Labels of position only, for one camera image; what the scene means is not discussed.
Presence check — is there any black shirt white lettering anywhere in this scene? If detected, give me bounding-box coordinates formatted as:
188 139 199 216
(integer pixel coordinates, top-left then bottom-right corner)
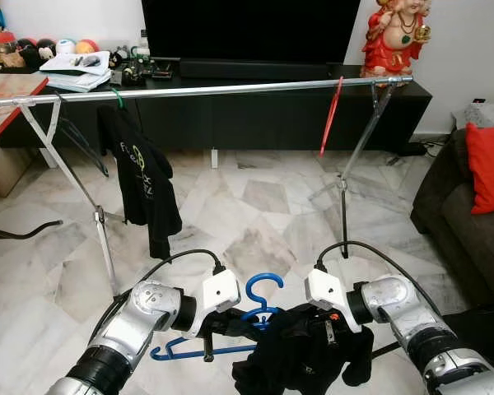
232 303 375 395

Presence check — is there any blue plastic hanger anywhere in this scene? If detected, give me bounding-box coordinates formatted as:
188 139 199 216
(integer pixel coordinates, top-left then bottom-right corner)
148 272 285 363

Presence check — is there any red hanger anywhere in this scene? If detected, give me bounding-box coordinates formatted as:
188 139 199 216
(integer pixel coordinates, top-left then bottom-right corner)
319 77 345 157

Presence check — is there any green hanger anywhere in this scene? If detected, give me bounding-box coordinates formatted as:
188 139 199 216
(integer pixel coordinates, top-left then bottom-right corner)
109 86 126 109

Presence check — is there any black shirt green print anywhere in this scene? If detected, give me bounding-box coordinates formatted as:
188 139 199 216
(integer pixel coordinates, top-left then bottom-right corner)
96 103 184 260

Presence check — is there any dark grey fabric sofa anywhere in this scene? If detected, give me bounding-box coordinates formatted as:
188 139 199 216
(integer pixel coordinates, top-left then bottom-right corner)
410 128 494 309

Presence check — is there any red cushion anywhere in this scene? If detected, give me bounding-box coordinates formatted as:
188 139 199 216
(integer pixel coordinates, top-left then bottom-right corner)
465 122 494 215

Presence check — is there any black soundbar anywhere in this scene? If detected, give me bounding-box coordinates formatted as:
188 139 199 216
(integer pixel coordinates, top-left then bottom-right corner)
179 58 330 81

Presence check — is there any side table lace cover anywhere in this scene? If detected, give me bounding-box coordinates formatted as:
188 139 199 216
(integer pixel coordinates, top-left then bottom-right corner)
453 103 494 132

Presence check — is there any black tape dispenser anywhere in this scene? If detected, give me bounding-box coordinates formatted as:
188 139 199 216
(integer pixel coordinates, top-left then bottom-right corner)
121 66 147 86

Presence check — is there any black flat television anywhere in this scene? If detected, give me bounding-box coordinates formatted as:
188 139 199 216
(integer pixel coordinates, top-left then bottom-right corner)
140 0 361 67

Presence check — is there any red laughing buddha statue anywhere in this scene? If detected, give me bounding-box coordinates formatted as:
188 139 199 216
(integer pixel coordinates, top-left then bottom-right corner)
361 0 433 79

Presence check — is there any white paper stack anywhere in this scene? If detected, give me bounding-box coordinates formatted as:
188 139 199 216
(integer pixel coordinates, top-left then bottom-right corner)
40 51 112 93

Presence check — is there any marble folding table red edge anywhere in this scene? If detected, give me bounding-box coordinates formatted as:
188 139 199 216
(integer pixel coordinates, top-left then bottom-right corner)
0 72 64 353

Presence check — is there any red lid jar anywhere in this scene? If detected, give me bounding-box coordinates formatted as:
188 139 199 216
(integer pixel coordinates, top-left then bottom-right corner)
0 31 19 68

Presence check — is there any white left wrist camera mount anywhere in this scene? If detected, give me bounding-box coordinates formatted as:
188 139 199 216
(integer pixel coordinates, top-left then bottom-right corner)
188 267 242 338

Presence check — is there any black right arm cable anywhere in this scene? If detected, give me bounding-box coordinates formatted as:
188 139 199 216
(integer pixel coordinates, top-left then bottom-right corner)
313 240 445 318

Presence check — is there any black wire hanger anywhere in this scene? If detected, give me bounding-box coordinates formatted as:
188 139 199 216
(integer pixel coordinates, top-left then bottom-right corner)
54 92 110 178

